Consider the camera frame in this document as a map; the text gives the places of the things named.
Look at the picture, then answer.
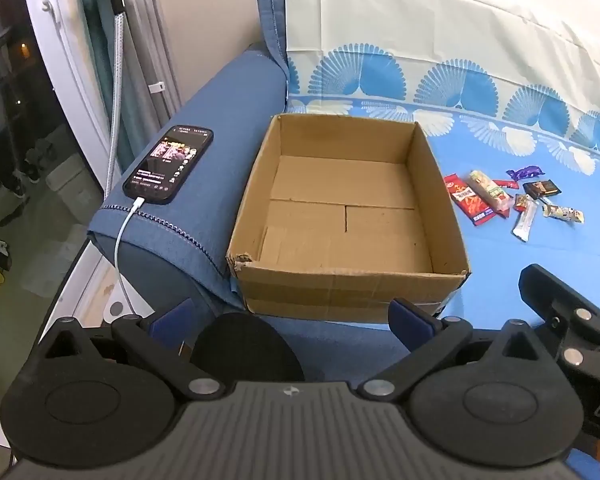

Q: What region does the silver blue snack stick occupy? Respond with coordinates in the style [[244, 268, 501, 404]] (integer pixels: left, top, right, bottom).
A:
[[513, 195, 538, 242]]

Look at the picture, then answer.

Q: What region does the yellow cartoon snack pack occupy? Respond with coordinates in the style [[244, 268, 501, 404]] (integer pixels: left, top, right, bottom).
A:
[[543, 204, 584, 223]]

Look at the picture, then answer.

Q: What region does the red chip packet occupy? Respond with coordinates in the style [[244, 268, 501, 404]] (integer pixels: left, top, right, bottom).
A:
[[444, 174, 495, 226]]

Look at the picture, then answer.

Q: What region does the small red brown candy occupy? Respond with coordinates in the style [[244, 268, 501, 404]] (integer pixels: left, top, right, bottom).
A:
[[513, 194, 530, 212]]

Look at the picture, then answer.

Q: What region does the black gold snack pouch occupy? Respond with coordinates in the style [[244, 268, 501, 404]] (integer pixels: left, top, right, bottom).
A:
[[524, 180, 562, 200]]

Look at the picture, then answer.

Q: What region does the green rice cracker pack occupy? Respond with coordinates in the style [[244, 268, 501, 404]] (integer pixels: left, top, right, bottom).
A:
[[468, 170, 513, 214]]

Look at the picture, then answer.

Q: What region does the thin red snack stick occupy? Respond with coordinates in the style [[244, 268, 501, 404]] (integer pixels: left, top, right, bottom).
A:
[[495, 180, 519, 190]]

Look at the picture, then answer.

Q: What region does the purple chocolate bar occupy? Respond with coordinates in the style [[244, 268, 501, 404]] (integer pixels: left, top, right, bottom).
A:
[[506, 165, 544, 182]]

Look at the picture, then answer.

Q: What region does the brown cardboard box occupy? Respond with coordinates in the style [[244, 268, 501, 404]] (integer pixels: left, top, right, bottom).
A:
[[226, 114, 470, 323]]

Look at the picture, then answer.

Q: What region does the black smartphone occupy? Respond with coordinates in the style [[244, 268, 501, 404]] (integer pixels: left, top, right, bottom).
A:
[[122, 125, 213, 205]]

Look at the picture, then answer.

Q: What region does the blue white patterned sofa cover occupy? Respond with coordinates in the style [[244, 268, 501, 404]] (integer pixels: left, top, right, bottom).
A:
[[285, 0, 600, 327]]

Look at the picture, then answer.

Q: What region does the white charging cable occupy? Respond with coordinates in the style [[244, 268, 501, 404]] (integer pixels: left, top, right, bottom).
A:
[[113, 197, 146, 318]]

